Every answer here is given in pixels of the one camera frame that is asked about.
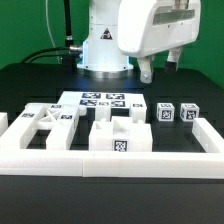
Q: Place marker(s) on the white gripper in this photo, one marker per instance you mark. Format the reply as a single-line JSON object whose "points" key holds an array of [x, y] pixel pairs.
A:
{"points": [[147, 27]]}

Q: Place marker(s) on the white chair seat part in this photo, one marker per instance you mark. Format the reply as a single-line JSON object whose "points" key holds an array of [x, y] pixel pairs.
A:
{"points": [[120, 134]]}

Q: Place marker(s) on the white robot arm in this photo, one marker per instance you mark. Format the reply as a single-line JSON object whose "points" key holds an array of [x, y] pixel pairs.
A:
{"points": [[101, 56]]}

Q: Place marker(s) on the white chair back part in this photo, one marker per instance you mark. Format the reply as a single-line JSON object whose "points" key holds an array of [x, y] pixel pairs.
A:
{"points": [[60, 120]]}

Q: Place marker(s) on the white tagged cube left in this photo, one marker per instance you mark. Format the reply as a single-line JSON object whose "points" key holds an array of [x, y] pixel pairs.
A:
{"points": [[165, 111]]}

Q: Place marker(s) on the white tagged cube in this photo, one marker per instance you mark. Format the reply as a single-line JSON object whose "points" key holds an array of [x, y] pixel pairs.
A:
{"points": [[189, 111], [165, 111]]}

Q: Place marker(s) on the white tagged cube right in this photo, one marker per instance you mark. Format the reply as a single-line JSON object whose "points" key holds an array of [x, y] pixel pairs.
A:
{"points": [[189, 111]]}

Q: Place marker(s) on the white block at left edge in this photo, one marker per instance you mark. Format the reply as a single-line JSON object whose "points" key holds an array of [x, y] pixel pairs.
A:
{"points": [[3, 122]]}

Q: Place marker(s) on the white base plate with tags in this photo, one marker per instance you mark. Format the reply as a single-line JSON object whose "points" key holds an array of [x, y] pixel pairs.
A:
{"points": [[91, 99]]}

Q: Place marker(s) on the white U-shaped fence frame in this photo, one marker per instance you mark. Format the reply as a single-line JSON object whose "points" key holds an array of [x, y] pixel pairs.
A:
{"points": [[111, 164]]}

